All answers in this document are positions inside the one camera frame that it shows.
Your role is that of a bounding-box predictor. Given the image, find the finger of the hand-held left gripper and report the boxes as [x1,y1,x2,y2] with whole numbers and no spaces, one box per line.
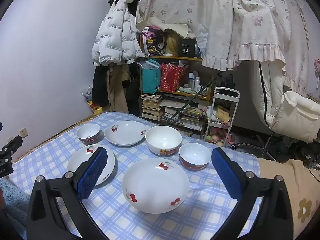
[1,135,23,156]

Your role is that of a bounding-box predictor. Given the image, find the large white bowl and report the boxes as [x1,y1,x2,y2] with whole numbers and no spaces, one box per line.
[145,126,183,156]

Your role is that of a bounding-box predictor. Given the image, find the large cherry print plate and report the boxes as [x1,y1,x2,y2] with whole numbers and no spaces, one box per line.
[122,157,190,215]

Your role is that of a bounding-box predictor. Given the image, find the pile of magazines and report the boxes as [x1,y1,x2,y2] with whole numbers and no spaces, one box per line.
[160,99,206,132]

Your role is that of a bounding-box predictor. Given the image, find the dark green pole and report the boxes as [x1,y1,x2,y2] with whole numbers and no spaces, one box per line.
[164,71,225,125]

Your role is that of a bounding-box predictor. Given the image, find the white puffer jacket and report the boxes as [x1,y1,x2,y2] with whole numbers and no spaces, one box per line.
[91,0,146,67]

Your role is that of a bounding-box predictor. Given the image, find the blue plaid bed sheet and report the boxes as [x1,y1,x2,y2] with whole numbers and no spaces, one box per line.
[11,111,263,240]

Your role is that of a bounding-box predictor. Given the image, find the beige coat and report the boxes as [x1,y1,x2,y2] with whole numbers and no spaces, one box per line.
[107,64,130,113]

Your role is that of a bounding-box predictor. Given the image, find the pink floral ruffled cloth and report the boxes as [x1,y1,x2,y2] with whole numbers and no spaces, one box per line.
[201,0,315,96]

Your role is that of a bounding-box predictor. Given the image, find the black coat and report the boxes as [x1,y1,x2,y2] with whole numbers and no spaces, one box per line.
[92,64,111,108]

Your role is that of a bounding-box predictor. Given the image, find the yellow envelope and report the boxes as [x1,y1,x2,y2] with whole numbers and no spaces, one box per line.
[216,106,231,122]

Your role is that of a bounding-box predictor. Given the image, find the wooden shelf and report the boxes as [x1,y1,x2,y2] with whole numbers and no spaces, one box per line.
[138,54,213,136]

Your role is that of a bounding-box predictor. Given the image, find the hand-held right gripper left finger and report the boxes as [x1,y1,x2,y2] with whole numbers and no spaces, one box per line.
[26,147,108,240]

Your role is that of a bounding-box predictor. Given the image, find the light blue fleece cloth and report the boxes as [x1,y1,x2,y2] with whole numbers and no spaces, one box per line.
[0,177,31,232]

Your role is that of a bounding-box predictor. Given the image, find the group of white bottles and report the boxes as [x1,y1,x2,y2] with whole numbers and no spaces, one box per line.
[188,71,203,92]

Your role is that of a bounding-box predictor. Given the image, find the black cables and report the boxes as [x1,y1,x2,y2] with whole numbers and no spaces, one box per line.
[304,152,320,172]

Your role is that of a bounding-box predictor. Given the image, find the black box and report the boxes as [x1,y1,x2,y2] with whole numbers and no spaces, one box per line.
[178,38,197,57]

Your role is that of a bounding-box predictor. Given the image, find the stack of old books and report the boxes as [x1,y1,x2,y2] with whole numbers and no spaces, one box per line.
[140,94,163,121]

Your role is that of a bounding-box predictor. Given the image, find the white padded chair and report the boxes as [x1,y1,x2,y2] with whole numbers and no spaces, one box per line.
[235,60,320,161]

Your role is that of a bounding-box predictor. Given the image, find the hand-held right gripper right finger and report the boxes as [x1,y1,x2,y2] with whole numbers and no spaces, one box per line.
[211,147,298,240]

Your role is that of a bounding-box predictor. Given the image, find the teal bag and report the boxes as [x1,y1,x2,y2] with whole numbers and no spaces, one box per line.
[141,59,162,94]

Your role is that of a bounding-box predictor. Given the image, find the yellow packet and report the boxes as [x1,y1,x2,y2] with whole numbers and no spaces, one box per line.
[87,101,103,115]

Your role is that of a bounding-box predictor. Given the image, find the dark hanging garment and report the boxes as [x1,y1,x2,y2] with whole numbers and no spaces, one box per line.
[126,62,142,117]

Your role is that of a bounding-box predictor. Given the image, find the small red patterned bowl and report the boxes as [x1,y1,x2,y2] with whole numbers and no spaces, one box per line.
[179,142,212,172]
[76,123,101,145]

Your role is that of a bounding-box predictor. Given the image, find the plush toys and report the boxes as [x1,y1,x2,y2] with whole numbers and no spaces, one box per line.
[204,127,226,146]

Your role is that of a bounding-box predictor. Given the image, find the cream foam sheet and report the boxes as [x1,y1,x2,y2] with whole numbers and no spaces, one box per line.
[146,17,191,40]

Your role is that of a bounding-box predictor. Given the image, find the white metal cart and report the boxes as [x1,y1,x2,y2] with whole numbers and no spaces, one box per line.
[203,87,241,147]

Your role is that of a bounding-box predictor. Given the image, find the white floral curtain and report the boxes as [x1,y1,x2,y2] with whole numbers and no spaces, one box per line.
[137,0,237,63]

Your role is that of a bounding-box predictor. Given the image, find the clear plastic bag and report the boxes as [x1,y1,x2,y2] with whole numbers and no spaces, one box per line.
[81,85,93,106]

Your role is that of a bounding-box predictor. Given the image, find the black bag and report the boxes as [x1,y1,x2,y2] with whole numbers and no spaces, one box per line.
[217,74,236,91]

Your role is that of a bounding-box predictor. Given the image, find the purple patterned bag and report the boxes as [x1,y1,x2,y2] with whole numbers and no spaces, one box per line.
[141,26,166,57]

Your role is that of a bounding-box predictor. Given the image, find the red patterned bag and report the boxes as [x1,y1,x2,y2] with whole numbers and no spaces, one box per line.
[160,63,187,92]

